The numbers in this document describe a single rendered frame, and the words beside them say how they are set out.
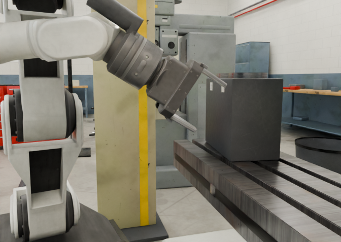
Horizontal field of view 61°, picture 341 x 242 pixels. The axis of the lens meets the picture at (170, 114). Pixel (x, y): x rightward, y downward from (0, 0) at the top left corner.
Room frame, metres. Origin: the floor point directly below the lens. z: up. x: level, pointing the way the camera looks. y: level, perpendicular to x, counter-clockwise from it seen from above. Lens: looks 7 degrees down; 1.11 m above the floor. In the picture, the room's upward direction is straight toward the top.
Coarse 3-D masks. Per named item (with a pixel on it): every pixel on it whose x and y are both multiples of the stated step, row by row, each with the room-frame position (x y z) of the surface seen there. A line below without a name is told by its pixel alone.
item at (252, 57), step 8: (240, 48) 7.84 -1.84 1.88; (248, 48) 7.45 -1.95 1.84; (256, 48) 7.43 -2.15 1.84; (264, 48) 7.49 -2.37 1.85; (176, 56) 8.77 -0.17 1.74; (240, 56) 7.83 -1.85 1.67; (248, 56) 7.43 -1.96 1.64; (256, 56) 7.43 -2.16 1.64; (264, 56) 7.49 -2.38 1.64; (240, 64) 7.82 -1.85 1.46; (248, 64) 7.42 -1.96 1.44; (256, 64) 7.43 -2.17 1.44; (264, 64) 7.49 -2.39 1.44; (240, 72) 7.81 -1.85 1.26; (248, 72) 7.41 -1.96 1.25; (256, 72) 7.43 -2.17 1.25; (264, 72) 7.50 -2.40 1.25
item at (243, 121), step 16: (208, 80) 0.83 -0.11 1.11; (224, 80) 0.69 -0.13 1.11; (240, 80) 0.64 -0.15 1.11; (256, 80) 0.64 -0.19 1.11; (272, 80) 0.65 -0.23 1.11; (208, 96) 0.82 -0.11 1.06; (224, 96) 0.68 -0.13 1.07; (240, 96) 0.64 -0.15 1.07; (256, 96) 0.64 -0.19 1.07; (272, 96) 0.65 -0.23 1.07; (208, 112) 0.82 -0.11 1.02; (224, 112) 0.68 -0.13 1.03; (240, 112) 0.64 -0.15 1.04; (256, 112) 0.64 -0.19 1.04; (272, 112) 0.65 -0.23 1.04; (208, 128) 0.82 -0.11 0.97; (224, 128) 0.68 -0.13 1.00; (240, 128) 0.64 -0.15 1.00; (256, 128) 0.64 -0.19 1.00; (272, 128) 0.65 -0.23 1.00; (224, 144) 0.67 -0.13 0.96; (240, 144) 0.64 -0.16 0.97; (256, 144) 0.64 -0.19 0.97; (272, 144) 0.65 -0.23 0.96; (240, 160) 0.64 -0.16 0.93; (256, 160) 0.64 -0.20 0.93
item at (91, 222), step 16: (80, 208) 1.17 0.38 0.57; (0, 224) 1.03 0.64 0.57; (80, 224) 1.03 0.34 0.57; (96, 224) 1.03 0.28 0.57; (0, 240) 0.92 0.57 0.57; (16, 240) 0.92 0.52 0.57; (48, 240) 0.92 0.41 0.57; (64, 240) 0.92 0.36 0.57; (80, 240) 0.92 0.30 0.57; (96, 240) 0.92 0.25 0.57; (112, 240) 0.92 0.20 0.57
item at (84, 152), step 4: (68, 60) 4.17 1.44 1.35; (68, 64) 4.17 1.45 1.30; (68, 68) 4.17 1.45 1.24; (68, 72) 4.18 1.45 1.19; (68, 76) 4.18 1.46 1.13; (68, 80) 4.18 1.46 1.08; (72, 80) 4.20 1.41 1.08; (68, 84) 4.18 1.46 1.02; (72, 84) 4.20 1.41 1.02; (72, 88) 4.19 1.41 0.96; (72, 92) 4.19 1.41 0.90; (84, 148) 4.44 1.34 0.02; (88, 148) 4.44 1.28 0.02; (80, 152) 4.19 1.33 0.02; (84, 152) 4.19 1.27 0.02; (88, 152) 4.19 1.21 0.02; (80, 156) 3.99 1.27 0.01; (84, 156) 4.00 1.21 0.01; (88, 156) 4.02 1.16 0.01
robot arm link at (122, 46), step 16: (96, 0) 0.50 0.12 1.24; (112, 0) 0.51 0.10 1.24; (96, 16) 0.50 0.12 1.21; (112, 16) 0.51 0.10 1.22; (128, 16) 0.51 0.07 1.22; (112, 32) 0.50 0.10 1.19; (128, 32) 0.51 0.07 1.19; (112, 48) 0.50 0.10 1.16; (128, 48) 0.50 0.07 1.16; (112, 64) 0.50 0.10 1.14; (128, 64) 0.50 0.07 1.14
